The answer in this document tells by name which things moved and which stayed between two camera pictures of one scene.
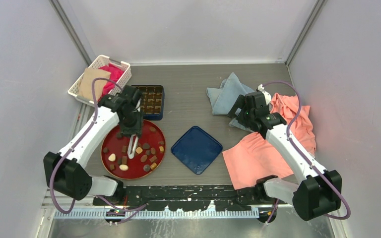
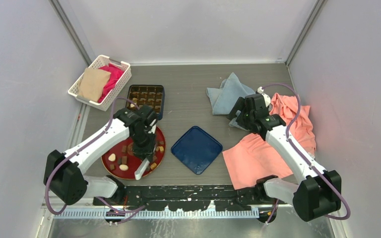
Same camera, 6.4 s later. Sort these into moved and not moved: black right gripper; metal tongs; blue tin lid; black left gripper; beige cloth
Moved: metal tongs; black left gripper
Not moved: black right gripper; beige cloth; blue tin lid
